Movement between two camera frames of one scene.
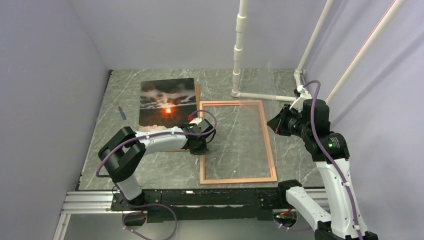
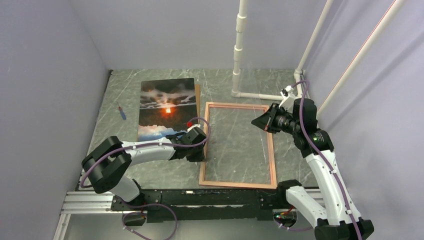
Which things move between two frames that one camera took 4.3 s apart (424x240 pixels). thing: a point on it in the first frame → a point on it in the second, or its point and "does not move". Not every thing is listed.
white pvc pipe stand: (237, 77) does not move
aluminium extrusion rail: (90, 201) does not move
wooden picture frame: (269, 151) → (272, 168)
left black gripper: (201, 150) → (199, 157)
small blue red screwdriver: (122, 113) does not move
